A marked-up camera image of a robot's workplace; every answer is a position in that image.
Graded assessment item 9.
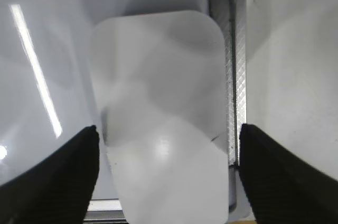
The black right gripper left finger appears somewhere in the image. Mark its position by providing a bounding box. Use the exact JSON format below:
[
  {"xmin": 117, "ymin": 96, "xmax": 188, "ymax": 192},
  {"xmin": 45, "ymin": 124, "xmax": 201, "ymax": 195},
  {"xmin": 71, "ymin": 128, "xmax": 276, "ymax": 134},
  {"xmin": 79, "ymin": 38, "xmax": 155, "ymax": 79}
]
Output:
[{"xmin": 1, "ymin": 125, "xmax": 99, "ymax": 223}]

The white board with aluminium frame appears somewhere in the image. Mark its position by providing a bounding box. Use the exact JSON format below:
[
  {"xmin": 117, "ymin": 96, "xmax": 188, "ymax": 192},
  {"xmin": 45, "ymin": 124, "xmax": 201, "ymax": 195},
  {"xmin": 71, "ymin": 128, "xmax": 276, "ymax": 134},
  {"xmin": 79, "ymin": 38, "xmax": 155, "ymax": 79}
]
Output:
[{"xmin": 1, "ymin": 0, "xmax": 251, "ymax": 223}]

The white plastic board eraser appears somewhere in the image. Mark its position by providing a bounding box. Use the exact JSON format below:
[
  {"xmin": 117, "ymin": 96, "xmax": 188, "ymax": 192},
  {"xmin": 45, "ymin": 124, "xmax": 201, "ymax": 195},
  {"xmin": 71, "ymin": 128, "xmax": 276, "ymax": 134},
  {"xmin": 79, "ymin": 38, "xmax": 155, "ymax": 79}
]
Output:
[{"xmin": 89, "ymin": 11, "xmax": 229, "ymax": 223}]

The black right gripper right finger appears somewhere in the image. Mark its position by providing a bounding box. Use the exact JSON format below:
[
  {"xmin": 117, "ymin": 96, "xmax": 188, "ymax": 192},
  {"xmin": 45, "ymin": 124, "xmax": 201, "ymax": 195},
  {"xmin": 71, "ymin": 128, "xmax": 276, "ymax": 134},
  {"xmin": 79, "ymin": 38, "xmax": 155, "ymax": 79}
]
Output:
[{"xmin": 239, "ymin": 124, "xmax": 337, "ymax": 223}]

